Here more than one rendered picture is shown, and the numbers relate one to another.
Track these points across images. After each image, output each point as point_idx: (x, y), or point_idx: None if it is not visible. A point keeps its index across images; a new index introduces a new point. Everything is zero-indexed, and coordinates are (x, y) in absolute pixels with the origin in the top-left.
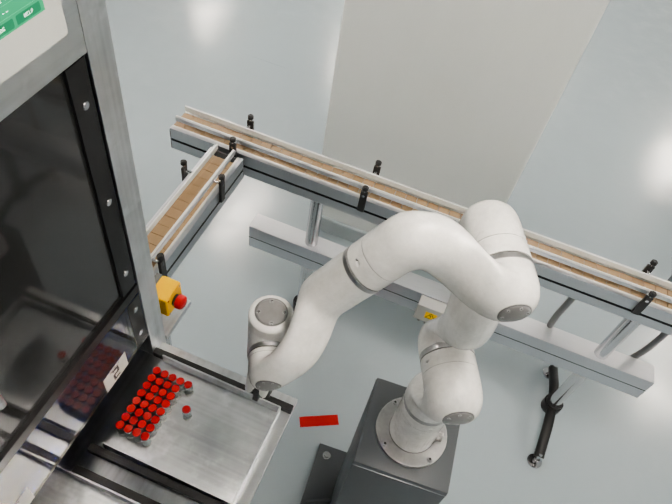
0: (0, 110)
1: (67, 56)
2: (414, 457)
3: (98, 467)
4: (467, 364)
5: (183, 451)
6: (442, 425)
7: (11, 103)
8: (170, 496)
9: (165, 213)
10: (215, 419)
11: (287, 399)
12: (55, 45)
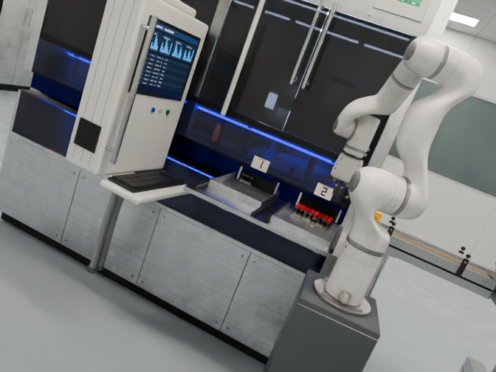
0: (385, 22)
1: (416, 32)
2: (322, 288)
3: (278, 204)
4: (393, 175)
5: (293, 221)
6: (350, 252)
7: (390, 23)
8: (270, 212)
9: (424, 246)
10: (313, 232)
11: (336, 255)
12: (415, 23)
